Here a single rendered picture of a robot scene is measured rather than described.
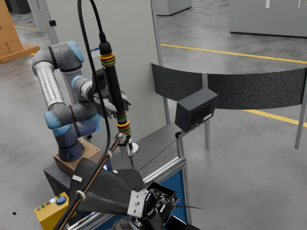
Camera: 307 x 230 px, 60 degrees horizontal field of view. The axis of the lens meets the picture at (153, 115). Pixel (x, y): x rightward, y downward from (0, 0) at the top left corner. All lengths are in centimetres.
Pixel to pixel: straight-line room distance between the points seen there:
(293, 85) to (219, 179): 118
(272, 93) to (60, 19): 212
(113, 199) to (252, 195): 193
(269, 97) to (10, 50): 764
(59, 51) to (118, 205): 78
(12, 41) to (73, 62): 769
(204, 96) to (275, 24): 552
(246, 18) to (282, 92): 462
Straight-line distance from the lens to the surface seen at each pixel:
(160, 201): 103
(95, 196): 97
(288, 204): 274
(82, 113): 111
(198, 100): 166
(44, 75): 128
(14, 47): 909
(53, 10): 263
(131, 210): 103
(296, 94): 298
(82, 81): 107
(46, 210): 143
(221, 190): 277
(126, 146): 92
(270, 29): 716
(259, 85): 278
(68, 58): 139
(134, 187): 120
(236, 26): 750
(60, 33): 266
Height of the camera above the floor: 203
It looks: 31 degrees down
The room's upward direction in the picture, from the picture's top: 9 degrees counter-clockwise
